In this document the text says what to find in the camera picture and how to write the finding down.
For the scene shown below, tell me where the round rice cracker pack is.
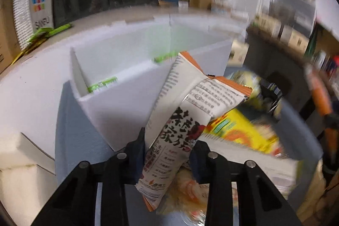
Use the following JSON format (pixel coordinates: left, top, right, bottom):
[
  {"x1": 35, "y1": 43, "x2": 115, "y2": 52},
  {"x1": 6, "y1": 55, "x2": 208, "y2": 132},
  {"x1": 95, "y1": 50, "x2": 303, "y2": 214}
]
[{"x1": 156, "y1": 167, "x2": 209, "y2": 225}]

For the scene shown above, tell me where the yellow orange snack bag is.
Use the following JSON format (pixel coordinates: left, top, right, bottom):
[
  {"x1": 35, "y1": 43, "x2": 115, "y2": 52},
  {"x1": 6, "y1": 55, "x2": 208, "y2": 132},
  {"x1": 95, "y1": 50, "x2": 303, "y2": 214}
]
[{"x1": 204, "y1": 109, "x2": 285, "y2": 158}]

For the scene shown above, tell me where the yellow green chips bag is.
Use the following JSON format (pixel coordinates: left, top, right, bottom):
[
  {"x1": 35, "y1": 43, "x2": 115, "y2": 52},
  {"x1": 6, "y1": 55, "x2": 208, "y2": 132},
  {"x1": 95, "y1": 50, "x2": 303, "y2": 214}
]
[{"x1": 226, "y1": 71, "x2": 262, "y2": 106}]

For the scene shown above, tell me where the white orange snack packet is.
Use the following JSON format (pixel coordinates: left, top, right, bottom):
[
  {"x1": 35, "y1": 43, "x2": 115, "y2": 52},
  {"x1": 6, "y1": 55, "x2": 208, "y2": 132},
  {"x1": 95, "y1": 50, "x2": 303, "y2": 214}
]
[{"x1": 136, "y1": 52, "x2": 252, "y2": 211}]

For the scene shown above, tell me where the white sofa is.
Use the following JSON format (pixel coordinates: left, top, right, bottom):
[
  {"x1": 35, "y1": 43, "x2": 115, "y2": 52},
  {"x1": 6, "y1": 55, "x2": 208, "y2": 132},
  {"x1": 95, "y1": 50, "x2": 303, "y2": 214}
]
[{"x1": 1, "y1": 133, "x2": 57, "y2": 225}]

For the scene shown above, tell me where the white storage box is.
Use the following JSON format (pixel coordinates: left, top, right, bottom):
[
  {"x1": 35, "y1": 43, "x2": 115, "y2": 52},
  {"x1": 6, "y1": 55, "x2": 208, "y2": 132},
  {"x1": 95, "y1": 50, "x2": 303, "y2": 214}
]
[{"x1": 70, "y1": 14, "x2": 232, "y2": 151}]

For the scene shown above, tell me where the brown cardboard box left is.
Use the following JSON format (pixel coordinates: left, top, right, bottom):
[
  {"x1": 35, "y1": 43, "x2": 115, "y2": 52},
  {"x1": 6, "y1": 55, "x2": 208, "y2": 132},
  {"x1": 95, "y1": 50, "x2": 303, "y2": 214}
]
[{"x1": 0, "y1": 0, "x2": 21, "y2": 73}]

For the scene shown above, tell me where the green snack packets pile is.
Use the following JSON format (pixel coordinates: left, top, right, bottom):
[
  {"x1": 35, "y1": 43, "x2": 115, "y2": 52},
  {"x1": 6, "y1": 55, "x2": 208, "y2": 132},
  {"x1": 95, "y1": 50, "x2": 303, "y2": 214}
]
[{"x1": 11, "y1": 24, "x2": 72, "y2": 65}]

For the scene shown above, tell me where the white SANFU shopping bag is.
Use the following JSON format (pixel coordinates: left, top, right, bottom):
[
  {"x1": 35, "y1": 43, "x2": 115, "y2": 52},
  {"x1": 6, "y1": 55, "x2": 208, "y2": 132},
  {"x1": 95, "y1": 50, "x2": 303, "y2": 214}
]
[{"x1": 13, "y1": 0, "x2": 54, "y2": 49}]

